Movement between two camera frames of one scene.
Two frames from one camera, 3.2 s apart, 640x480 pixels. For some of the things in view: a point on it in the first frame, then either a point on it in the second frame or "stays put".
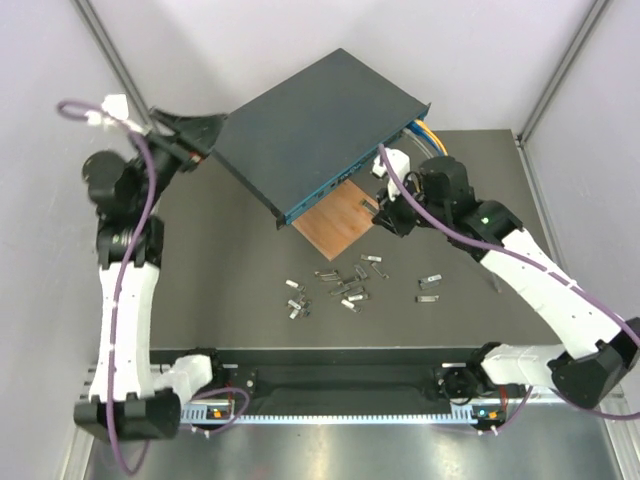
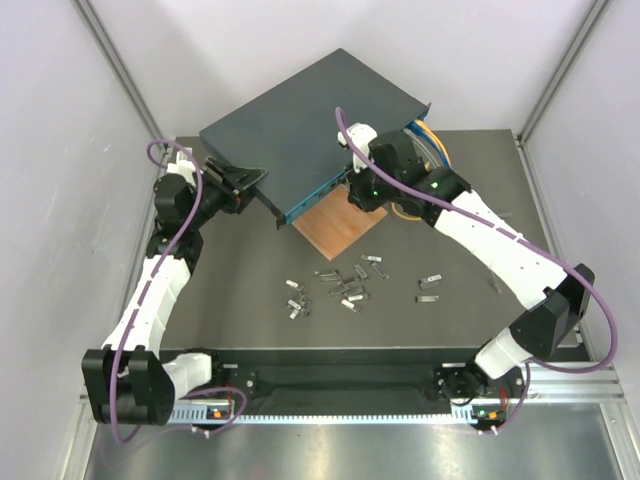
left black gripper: [192, 138] to [238, 177]
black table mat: [234, 278] stays put
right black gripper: [388, 214] to [356, 195]
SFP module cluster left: [300, 309] stays put
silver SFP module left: [295, 284] stays put
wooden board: [337, 222] stays put
